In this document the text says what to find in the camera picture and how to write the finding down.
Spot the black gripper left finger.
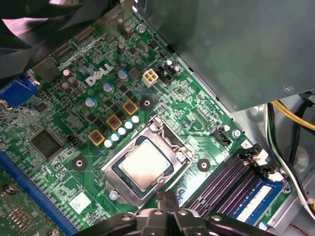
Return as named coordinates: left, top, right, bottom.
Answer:
left=78, top=190, right=172, bottom=236

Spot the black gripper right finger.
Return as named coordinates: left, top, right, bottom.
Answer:
left=169, top=191, right=271, bottom=236

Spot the silver CPU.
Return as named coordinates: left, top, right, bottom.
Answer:
left=112, top=135, right=173, bottom=193

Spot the CPU socket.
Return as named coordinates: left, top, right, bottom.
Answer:
left=100, top=115, right=195, bottom=207

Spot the black RAM slot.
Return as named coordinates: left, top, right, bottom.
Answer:
left=187, top=147, right=251, bottom=217
left=214, top=167, right=263, bottom=217

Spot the RAM stick with blue label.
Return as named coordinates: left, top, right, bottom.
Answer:
left=230, top=178, right=285, bottom=228

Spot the blue expansion slot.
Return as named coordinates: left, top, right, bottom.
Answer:
left=0, top=149, right=80, bottom=236

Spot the green motherboard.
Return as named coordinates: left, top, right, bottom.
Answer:
left=0, top=12, right=296, bottom=236

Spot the black PC case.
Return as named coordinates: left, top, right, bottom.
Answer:
left=242, top=90, right=315, bottom=236

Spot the white four-pin power connector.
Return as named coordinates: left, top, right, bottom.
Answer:
left=141, top=68, right=159, bottom=89

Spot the grey power supply unit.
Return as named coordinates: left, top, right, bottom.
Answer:
left=132, top=0, right=315, bottom=114

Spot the blue VGA port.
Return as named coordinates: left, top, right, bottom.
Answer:
left=0, top=75, right=40, bottom=109

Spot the black case fan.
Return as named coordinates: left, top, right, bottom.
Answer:
left=0, top=0, right=121, bottom=79

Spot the wire locking lever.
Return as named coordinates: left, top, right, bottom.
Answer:
left=149, top=115, right=195, bottom=160

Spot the black and white wire bundle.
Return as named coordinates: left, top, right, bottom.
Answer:
left=266, top=102, right=315, bottom=221

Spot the yellow wire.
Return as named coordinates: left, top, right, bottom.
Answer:
left=272, top=99, right=315, bottom=131

